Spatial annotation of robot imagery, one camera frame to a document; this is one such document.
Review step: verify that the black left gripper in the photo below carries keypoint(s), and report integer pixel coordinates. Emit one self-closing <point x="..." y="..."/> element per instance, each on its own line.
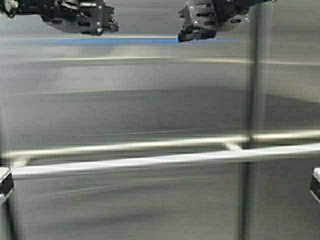
<point x="87" y="17"/>

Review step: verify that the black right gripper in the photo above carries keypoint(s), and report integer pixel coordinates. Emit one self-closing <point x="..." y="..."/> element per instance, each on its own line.
<point x="203" y="19"/>

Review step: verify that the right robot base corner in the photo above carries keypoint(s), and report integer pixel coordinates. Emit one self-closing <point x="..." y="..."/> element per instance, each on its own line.
<point x="315" y="184"/>

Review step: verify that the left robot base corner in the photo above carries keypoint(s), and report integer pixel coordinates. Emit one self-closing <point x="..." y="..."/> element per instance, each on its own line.
<point x="6" y="182"/>

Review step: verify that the steel elevator handrail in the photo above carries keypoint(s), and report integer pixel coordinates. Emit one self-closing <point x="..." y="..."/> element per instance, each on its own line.
<point x="306" y="142"/>

